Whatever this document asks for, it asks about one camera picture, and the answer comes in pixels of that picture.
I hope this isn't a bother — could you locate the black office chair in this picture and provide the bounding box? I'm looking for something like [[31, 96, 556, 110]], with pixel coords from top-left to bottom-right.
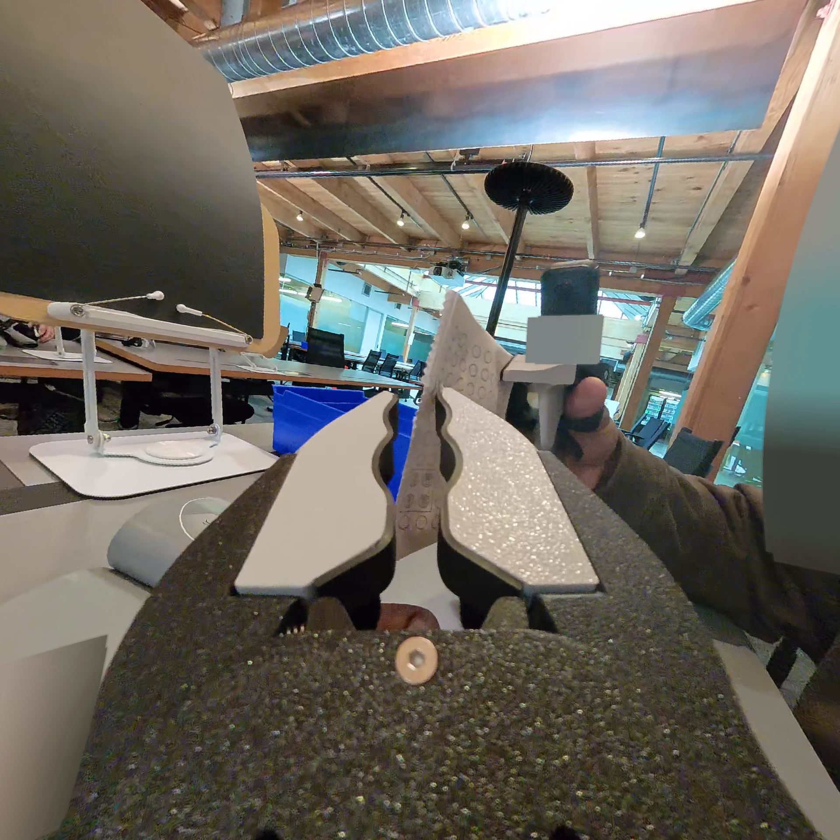
[[304, 327, 347, 370]]

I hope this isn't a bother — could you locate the grey desk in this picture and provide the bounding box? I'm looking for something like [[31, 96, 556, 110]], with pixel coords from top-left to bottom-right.
[[0, 420, 840, 840]]

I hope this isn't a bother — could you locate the person's right forearm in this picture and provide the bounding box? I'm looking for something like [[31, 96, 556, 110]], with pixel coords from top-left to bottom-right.
[[592, 432, 840, 647]]

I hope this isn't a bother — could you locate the white printed paper bag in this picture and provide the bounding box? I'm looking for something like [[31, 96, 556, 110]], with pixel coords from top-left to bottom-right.
[[394, 289, 517, 563]]

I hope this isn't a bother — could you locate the grey instruction booklet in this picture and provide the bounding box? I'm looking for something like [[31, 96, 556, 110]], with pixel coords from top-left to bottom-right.
[[105, 494, 232, 589]]

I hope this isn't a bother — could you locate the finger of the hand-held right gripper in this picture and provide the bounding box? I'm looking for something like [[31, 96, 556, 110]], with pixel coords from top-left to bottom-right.
[[502, 357, 578, 385]]

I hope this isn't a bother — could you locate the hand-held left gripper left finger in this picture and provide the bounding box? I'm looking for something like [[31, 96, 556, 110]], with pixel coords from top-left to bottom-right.
[[234, 391, 400, 598]]

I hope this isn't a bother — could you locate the person's right hand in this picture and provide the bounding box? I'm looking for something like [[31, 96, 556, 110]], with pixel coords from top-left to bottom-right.
[[553, 376, 626, 491]]

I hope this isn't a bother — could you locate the black pole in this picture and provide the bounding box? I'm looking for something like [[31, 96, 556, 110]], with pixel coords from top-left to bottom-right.
[[483, 161, 576, 337]]

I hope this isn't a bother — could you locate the wooden office desk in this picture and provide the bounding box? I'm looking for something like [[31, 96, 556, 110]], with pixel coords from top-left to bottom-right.
[[0, 340, 153, 383]]

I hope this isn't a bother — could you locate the blue plastic bin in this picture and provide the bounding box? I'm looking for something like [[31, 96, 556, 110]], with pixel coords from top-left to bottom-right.
[[271, 382, 422, 504]]

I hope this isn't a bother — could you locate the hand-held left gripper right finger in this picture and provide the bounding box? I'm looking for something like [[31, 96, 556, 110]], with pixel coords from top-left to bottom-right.
[[435, 387, 602, 596]]

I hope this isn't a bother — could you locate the corrugated silver duct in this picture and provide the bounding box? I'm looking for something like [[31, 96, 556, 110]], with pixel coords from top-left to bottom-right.
[[192, 0, 553, 84]]

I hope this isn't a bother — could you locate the wooden column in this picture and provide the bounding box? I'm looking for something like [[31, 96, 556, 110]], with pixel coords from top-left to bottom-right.
[[668, 0, 840, 462]]

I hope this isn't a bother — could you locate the black wood-rimmed panel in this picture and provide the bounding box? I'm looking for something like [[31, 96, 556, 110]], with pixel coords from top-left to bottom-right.
[[0, 0, 291, 360]]

